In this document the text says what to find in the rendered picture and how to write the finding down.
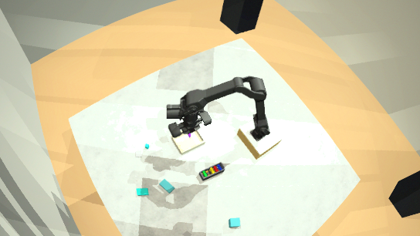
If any small cyan block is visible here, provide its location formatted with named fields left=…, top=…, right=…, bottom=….
left=229, top=218, right=240, bottom=228

